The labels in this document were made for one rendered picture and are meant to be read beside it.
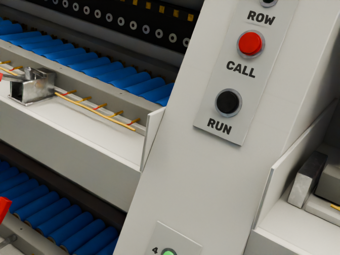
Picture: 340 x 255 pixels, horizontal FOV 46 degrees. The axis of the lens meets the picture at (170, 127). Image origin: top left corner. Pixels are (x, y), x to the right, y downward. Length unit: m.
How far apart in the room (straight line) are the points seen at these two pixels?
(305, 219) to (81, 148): 0.19
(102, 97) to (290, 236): 0.22
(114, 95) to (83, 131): 0.05
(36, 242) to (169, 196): 0.22
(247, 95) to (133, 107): 0.13
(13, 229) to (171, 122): 0.27
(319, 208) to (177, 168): 0.11
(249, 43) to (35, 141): 0.22
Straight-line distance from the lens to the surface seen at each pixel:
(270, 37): 0.29
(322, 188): 0.35
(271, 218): 0.31
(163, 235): 0.31
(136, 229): 0.33
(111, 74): 0.46
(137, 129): 0.37
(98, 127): 0.38
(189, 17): 0.49
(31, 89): 0.41
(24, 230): 0.51
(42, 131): 0.39
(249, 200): 0.29
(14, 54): 0.49
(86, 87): 0.41
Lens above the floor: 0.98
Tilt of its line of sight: 7 degrees down
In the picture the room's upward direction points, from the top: 20 degrees clockwise
